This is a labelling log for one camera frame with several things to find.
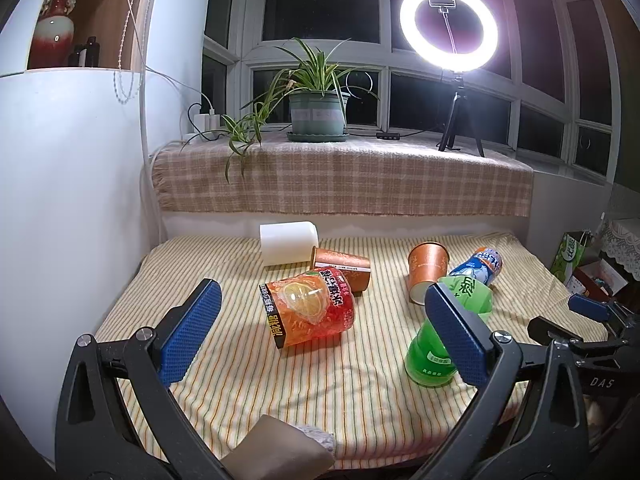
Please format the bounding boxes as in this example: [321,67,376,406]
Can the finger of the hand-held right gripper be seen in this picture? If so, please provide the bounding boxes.
[567,293,615,324]
[527,315,583,349]

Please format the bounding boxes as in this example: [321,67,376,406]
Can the plaid fringed cloth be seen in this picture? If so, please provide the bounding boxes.
[152,139,535,217]

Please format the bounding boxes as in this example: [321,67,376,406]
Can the yellow striped cloth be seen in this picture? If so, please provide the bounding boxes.
[94,232,610,462]

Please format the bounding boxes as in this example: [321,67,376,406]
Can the red porcelain vase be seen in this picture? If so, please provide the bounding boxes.
[27,0,89,69]

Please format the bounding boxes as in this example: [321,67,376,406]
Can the white cup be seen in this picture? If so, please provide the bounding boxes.
[259,220,321,267]

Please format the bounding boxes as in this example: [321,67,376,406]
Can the grey cloth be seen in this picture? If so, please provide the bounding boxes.
[298,424,337,454]

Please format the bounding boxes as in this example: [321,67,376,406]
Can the green paper bag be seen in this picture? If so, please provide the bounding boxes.
[551,231,592,294]

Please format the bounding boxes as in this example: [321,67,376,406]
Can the white cable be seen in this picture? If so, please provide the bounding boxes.
[119,0,216,117]

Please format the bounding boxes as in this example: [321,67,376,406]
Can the copper paper cup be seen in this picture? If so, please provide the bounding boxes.
[407,241,451,305]
[310,245,371,294]

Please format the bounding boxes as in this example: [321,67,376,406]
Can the blue white drink bottle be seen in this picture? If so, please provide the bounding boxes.
[448,246,504,289]

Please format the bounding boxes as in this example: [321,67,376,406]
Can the green plastic cup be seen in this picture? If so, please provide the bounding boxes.
[404,275,494,389]

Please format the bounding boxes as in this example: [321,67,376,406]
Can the dark bottle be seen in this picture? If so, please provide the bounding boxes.
[67,36,101,67]

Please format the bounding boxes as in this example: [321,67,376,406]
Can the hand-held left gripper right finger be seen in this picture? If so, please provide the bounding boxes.
[402,281,592,480]

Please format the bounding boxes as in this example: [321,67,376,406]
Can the white bead cord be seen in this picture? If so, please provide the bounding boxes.
[113,0,152,104]

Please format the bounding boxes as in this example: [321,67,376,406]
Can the black tripod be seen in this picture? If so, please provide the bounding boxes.
[438,73,486,158]

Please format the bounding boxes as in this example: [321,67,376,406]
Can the ring light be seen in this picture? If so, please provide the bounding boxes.
[398,0,500,75]

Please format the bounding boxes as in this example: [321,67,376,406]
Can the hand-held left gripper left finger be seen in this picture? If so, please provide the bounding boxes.
[54,277,232,480]

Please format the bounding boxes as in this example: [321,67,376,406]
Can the white lace cloth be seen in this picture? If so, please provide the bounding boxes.
[597,217,640,282]

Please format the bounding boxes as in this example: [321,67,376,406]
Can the green plant saucer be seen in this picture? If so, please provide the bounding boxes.
[286,129,351,144]

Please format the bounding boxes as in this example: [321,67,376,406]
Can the red orange-print plastic cup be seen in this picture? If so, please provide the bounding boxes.
[258,266,359,350]

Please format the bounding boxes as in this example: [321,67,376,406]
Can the red box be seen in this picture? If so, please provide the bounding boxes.
[571,258,632,303]

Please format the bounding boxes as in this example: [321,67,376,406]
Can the potted spider plant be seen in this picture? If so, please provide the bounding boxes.
[182,37,382,187]

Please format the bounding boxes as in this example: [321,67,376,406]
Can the brown cardboard piece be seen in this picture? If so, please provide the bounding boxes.
[222,413,336,480]

